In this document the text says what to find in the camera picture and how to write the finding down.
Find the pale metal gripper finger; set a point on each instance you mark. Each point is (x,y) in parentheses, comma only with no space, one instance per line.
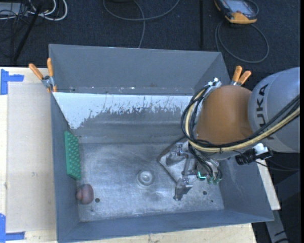
(182,187)
(172,156)

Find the clear round glass thing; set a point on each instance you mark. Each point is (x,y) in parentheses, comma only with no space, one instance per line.
(145,177)

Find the grey metal bin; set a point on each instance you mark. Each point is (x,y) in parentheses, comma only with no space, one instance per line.
(131,161)

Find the red-brown round lump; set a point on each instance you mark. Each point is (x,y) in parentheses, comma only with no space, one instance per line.
(85,194)

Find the green studded flat block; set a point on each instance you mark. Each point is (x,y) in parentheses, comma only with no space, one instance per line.
(73,156)

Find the black cylinder on white bracket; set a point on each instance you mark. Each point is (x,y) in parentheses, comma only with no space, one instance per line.
(248,157)

